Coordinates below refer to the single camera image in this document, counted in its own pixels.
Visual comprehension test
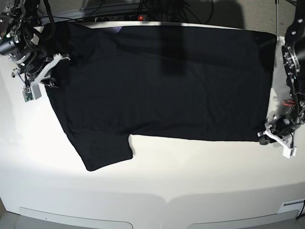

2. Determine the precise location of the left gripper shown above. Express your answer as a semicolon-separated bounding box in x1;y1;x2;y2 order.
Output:
257;114;298;147

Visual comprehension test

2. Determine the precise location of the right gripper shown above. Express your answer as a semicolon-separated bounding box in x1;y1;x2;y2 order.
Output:
11;53;71;88

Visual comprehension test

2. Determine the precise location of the white label sticker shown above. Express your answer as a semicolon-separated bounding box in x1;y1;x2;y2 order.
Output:
278;201;304;214

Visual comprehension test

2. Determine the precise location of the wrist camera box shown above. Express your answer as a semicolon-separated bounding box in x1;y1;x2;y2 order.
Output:
283;146;297;158
21;84;41;103

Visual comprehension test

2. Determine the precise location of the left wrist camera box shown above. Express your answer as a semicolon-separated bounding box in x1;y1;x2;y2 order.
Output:
283;146;297;158

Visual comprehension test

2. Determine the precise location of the black power strip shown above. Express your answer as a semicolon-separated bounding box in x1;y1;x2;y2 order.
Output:
94;15;144;22

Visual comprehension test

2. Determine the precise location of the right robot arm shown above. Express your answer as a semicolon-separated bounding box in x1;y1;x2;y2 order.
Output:
0;0;70;89

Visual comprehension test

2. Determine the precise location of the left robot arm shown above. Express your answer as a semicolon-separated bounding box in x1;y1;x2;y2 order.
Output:
257;0;305;158

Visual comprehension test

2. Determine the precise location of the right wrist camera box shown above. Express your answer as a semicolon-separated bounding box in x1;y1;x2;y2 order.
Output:
21;84;41;103

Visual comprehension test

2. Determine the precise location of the black T-shirt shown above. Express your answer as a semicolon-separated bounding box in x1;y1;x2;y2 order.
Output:
43;22;276;171

